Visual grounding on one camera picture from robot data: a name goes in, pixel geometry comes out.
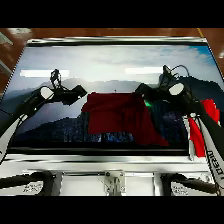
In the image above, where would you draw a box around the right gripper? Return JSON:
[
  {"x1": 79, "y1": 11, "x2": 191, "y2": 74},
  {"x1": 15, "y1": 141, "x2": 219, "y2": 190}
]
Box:
[{"x1": 134, "y1": 82, "x2": 165, "y2": 103}]

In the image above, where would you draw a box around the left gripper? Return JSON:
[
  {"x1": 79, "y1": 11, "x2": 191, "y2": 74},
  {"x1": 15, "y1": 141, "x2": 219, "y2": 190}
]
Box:
[{"x1": 60, "y1": 84, "x2": 89, "y2": 106}]

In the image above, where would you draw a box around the dark red garment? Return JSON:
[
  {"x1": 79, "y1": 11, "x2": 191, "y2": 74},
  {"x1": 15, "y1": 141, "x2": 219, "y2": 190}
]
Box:
[{"x1": 81, "y1": 92, "x2": 171, "y2": 147}]

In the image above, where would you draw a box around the bright red garment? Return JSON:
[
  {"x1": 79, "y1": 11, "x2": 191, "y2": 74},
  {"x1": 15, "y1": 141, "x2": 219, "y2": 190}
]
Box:
[{"x1": 187, "y1": 98, "x2": 221, "y2": 159}]

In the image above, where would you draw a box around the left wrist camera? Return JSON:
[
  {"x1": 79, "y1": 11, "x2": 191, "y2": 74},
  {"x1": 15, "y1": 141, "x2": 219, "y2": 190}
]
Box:
[{"x1": 49, "y1": 68, "x2": 63, "y2": 90}]

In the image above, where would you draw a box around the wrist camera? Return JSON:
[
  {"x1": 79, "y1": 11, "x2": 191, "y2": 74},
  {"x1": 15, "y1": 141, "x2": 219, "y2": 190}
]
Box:
[
  {"x1": 161, "y1": 64, "x2": 175, "y2": 85},
  {"x1": 49, "y1": 68, "x2": 63, "y2": 90}
]

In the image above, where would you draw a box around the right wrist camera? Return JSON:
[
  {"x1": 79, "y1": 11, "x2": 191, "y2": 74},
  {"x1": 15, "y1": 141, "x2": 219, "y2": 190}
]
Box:
[{"x1": 161, "y1": 64, "x2": 175, "y2": 85}]

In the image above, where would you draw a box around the black cable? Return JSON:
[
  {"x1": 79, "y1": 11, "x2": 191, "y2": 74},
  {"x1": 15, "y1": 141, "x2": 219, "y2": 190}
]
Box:
[{"x1": 171, "y1": 64, "x2": 192, "y2": 80}]

